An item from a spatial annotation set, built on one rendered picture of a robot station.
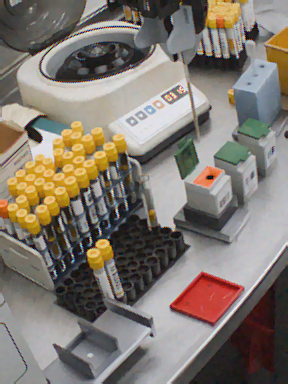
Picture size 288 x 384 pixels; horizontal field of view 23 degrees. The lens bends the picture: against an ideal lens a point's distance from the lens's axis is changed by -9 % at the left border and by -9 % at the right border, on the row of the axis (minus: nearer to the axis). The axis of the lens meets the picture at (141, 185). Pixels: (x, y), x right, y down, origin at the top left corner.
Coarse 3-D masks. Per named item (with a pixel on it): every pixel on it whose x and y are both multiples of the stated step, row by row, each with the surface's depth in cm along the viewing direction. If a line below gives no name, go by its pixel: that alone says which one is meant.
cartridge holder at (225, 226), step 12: (228, 204) 97; (180, 216) 100; (192, 216) 98; (204, 216) 97; (216, 216) 96; (228, 216) 97; (240, 216) 98; (192, 228) 99; (204, 228) 98; (216, 228) 97; (228, 228) 97; (240, 228) 98; (228, 240) 96
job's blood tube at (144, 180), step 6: (144, 180) 94; (144, 186) 93; (150, 186) 93; (144, 192) 93; (150, 192) 94; (144, 198) 94; (150, 198) 94; (144, 204) 95; (150, 204) 95; (150, 210) 95; (150, 216) 96; (156, 216) 96; (150, 222) 96; (156, 222) 97; (150, 228) 97; (156, 228) 97
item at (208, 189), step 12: (204, 168) 97; (216, 168) 96; (192, 180) 95; (204, 180) 95; (216, 180) 95; (228, 180) 96; (192, 192) 96; (204, 192) 94; (216, 192) 94; (228, 192) 97; (192, 204) 97; (204, 204) 96; (216, 204) 95
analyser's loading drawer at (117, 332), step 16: (112, 304) 84; (80, 320) 80; (96, 320) 84; (112, 320) 84; (128, 320) 83; (144, 320) 81; (80, 336) 81; (96, 336) 80; (112, 336) 78; (128, 336) 81; (144, 336) 81; (64, 352) 77; (80, 352) 80; (96, 352) 80; (112, 352) 80; (128, 352) 79; (48, 368) 79; (64, 368) 78; (80, 368) 77; (96, 368) 78; (112, 368) 78
